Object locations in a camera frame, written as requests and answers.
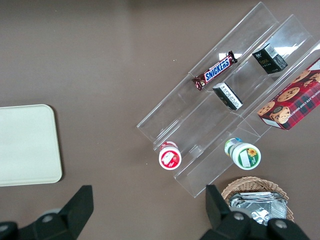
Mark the green sunflower yogurt cup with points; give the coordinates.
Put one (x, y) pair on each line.
(246, 156)

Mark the black box with white label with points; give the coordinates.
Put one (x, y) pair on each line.
(228, 96)

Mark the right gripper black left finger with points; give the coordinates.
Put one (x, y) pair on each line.
(75, 207)

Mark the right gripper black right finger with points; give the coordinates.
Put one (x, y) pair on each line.
(217, 212)

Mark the Snickers chocolate bar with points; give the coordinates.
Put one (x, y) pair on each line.
(216, 70)

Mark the foil wrapped sandwich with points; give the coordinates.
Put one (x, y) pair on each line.
(260, 205)

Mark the clear acrylic stepped shelf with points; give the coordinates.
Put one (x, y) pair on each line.
(200, 117)

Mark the light tan wicker basket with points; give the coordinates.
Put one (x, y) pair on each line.
(250, 183)

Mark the red tartan cookie box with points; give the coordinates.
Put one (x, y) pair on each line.
(292, 100)

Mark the cream rectangular tray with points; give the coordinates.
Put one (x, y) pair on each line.
(27, 145)

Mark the red strawberry yogurt cup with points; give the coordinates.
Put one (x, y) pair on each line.
(170, 157)

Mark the black box with gold print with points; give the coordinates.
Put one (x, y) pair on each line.
(267, 61)

